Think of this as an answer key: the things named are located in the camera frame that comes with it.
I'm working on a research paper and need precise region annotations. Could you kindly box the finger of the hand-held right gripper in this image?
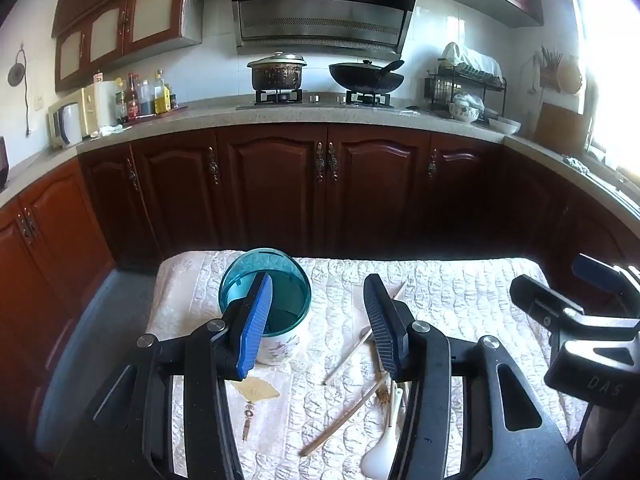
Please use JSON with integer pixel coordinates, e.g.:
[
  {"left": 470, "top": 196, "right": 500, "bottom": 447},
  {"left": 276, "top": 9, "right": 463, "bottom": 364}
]
[
  {"left": 510, "top": 275, "right": 640, "bottom": 346},
  {"left": 572, "top": 254, "right": 640, "bottom": 311}
]

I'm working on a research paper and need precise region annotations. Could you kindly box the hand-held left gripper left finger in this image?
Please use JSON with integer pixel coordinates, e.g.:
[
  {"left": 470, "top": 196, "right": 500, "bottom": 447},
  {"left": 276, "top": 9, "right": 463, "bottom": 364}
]
[{"left": 52, "top": 271, "right": 274, "bottom": 480}]

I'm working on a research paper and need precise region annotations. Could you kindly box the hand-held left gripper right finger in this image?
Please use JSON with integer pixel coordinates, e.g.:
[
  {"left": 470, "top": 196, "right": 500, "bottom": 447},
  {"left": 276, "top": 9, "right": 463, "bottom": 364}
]
[{"left": 363, "top": 273, "right": 581, "bottom": 480}]

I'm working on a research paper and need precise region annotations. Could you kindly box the teal rimmed white utensil holder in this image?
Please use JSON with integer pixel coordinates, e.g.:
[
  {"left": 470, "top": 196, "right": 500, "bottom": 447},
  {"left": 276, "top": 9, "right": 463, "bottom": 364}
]
[{"left": 218, "top": 247, "right": 312, "bottom": 367}]

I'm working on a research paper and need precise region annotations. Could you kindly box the person's right forearm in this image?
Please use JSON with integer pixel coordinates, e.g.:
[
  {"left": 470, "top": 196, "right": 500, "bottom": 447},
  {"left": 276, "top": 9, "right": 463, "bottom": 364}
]
[{"left": 570, "top": 401, "right": 640, "bottom": 480}]

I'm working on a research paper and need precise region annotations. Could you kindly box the white quilted tablecloth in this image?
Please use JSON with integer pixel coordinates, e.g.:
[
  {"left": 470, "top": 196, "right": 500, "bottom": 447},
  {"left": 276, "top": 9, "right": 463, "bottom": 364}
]
[{"left": 145, "top": 251, "right": 588, "bottom": 480}]

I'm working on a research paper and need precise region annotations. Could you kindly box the wooden base cabinet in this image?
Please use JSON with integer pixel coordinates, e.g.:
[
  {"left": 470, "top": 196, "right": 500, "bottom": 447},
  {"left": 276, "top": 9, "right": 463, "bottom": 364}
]
[{"left": 0, "top": 122, "right": 640, "bottom": 461}]

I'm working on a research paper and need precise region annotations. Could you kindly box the wooden cutting board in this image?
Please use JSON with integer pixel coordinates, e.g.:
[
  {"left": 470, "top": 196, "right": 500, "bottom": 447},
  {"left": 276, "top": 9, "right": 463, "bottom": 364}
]
[{"left": 532, "top": 102, "right": 591, "bottom": 153}]

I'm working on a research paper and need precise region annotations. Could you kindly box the white bowl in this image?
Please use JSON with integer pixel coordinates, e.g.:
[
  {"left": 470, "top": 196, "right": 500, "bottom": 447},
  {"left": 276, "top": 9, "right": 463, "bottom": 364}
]
[{"left": 487, "top": 116, "right": 522, "bottom": 136}]

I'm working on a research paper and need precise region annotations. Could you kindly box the round woven trivet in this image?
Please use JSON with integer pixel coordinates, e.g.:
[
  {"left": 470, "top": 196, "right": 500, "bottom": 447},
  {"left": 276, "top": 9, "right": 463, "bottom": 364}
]
[{"left": 556, "top": 55, "right": 583, "bottom": 95}]

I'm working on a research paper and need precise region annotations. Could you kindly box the patterned ceramic bowl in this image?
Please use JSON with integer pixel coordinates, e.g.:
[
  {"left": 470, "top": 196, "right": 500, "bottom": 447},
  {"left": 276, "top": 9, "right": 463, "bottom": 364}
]
[{"left": 448, "top": 92, "right": 485, "bottom": 123}]

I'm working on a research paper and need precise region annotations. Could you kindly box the grey stone countertop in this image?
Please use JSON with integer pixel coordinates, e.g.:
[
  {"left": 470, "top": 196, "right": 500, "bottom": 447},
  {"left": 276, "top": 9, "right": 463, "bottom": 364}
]
[{"left": 0, "top": 91, "right": 640, "bottom": 238}]

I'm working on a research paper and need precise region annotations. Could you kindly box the black dish rack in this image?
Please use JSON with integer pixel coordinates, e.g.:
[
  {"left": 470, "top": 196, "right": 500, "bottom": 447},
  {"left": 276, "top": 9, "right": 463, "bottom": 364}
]
[{"left": 424, "top": 57, "right": 507, "bottom": 123}]

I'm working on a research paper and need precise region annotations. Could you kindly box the bright window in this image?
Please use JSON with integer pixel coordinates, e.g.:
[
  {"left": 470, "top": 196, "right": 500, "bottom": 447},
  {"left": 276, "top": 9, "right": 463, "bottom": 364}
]
[{"left": 570, "top": 0, "right": 640, "bottom": 126}]

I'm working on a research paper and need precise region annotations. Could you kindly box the gas stove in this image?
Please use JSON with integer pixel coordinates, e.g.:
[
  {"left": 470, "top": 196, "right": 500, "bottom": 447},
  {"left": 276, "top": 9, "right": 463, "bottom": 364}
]
[{"left": 236, "top": 89, "right": 396, "bottom": 111}]

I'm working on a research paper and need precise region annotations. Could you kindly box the white dish cover cloth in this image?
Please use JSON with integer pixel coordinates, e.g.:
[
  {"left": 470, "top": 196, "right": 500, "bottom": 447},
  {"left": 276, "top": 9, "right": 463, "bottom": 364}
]
[{"left": 440, "top": 41, "right": 502, "bottom": 78}]

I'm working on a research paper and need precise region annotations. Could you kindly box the yellow cooking oil bottle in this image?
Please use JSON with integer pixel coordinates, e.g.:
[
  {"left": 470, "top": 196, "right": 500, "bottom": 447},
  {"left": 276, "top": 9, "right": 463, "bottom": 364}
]
[{"left": 153, "top": 69, "right": 169, "bottom": 115}]

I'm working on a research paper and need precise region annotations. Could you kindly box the stained steel pot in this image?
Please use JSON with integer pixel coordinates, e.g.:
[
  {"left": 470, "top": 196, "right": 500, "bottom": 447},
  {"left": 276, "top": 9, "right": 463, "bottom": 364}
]
[{"left": 248, "top": 62, "right": 306, "bottom": 93}]

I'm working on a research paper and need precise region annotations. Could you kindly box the black wok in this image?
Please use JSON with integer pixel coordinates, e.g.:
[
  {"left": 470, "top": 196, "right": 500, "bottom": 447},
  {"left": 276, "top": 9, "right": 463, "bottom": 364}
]
[{"left": 328, "top": 60, "right": 405, "bottom": 95}]

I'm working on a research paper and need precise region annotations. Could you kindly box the red label sauce bottle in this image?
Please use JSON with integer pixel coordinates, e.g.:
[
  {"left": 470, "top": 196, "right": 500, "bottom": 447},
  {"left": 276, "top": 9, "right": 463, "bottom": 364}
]
[{"left": 126, "top": 72, "right": 140, "bottom": 121}]

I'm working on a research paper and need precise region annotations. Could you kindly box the steel pot lid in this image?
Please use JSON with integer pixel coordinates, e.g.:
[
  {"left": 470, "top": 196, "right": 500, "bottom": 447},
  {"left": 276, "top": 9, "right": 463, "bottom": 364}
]
[{"left": 246, "top": 51, "right": 307, "bottom": 68}]

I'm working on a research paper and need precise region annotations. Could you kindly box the cream countertop appliance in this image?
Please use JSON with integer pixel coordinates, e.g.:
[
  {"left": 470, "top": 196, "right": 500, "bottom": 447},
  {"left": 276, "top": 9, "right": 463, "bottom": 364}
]
[{"left": 65, "top": 85, "right": 101, "bottom": 137}]

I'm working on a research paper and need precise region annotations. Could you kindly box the white microwave oven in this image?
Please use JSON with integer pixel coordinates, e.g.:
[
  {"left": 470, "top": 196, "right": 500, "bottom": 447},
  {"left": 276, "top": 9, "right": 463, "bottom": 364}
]
[{"left": 47, "top": 101, "right": 83, "bottom": 149}]

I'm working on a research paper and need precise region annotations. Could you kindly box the steel range hood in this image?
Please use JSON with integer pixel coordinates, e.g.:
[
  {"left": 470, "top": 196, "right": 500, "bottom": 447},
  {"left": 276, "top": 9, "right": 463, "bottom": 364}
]
[{"left": 228, "top": 0, "right": 425, "bottom": 57}]

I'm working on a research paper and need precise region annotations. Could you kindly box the wall utensil holder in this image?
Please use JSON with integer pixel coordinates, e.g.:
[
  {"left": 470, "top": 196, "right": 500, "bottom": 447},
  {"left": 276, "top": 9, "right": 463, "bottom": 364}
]
[{"left": 537, "top": 46, "right": 563, "bottom": 93}]

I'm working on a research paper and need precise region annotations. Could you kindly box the black round wall device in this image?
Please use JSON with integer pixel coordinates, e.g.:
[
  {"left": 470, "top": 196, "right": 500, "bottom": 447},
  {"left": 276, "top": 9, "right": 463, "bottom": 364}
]
[{"left": 7, "top": 44, "right": 34, "bottom": 137}]

